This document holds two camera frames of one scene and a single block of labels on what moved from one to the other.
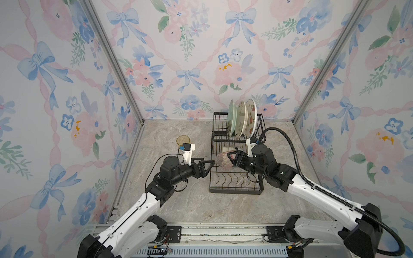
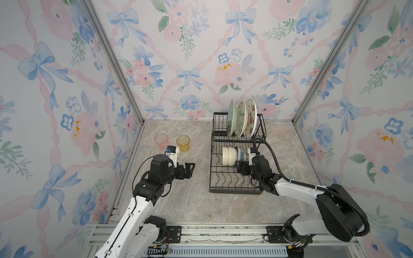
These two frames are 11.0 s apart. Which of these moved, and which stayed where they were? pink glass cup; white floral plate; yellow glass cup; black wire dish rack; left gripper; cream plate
Moved: pink glass cup; left gripper
Stayed: white floral plate; cream plate; black wire dish rack; yellow glass cup
